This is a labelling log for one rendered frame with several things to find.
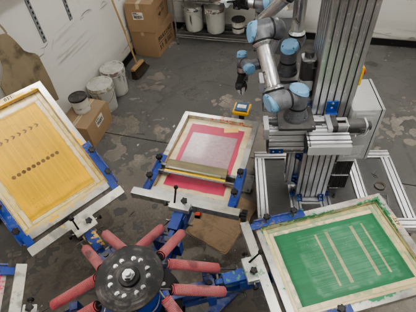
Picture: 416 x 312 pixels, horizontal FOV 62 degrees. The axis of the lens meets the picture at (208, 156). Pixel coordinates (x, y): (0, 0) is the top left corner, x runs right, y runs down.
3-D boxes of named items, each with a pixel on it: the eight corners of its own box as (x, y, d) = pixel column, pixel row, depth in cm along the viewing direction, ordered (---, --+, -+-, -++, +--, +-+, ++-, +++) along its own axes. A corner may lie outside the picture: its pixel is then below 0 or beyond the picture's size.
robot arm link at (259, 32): (296, 107, 200) (272, 13, 196) (272, 113, 198) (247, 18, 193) (287, 109, 212) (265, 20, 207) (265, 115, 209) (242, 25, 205)
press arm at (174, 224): (178, 207, 210) (177, 202, 206) (187, 209, 208) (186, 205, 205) (168, 232, 199) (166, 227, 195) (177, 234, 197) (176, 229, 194)
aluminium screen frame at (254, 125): (186, 114, 274) (185, 111, 271) (259, 125, 260) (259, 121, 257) (145, 192, 224) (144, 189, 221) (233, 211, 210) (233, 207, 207)
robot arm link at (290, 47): (277, 62, 243) (278, 44, 233) (283, 52, 251) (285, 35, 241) (293, 65, 239) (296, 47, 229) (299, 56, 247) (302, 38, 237)
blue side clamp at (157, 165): (161, 159, 245) (160, 152, 240) (168, 160, 243) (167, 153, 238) (145, 192, 226) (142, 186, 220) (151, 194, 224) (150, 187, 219)
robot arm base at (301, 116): (305, 108, 223) (307, 96, 216) (309, 124, 213) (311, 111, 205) (281, 109, 224) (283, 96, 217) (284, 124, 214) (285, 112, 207)
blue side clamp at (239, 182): (239, 173, 231) (239, 166, 226) (246, 175, 230) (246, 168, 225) (227, 210, 212) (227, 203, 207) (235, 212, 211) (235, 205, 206)
